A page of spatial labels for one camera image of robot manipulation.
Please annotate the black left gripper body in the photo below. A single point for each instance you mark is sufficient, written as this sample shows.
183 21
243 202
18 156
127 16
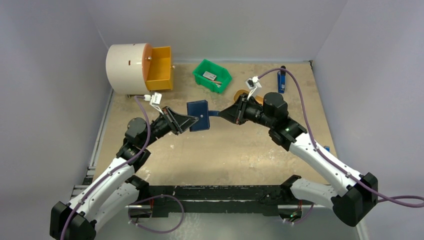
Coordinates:
162 126

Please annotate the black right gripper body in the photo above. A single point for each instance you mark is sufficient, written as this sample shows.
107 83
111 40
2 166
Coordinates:
241 110

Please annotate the navy blue card holder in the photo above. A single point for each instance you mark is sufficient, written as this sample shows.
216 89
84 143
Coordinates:
200 109

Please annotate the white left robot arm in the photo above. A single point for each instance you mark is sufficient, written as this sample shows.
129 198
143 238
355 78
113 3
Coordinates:
118 186

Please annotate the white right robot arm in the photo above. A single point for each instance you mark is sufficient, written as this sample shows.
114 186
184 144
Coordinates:
350 194

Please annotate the tan oval tray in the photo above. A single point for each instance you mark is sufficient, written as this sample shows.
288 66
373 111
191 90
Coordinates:
240 92

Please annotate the blue stapler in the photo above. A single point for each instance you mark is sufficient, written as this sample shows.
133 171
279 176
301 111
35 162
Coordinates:
281 81

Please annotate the green plastic bin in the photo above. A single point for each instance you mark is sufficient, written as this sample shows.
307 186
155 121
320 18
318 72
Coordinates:
223 76

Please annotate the small box in bin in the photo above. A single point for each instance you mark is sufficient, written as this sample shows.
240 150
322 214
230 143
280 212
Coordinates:
210 76

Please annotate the yellow open drawer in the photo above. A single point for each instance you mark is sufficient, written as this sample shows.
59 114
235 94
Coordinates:
161 71

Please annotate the white cylindrical drawer cabinet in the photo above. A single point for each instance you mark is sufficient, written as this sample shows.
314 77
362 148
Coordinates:
127 67

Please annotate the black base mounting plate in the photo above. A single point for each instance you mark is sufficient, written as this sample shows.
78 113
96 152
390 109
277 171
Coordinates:
267 200

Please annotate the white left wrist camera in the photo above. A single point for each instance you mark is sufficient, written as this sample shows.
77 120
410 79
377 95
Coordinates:
154 100

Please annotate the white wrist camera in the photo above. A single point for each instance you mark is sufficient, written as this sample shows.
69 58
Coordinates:
154 100
254 86

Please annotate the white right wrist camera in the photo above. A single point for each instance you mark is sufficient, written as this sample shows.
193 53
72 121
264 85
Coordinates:
254 86

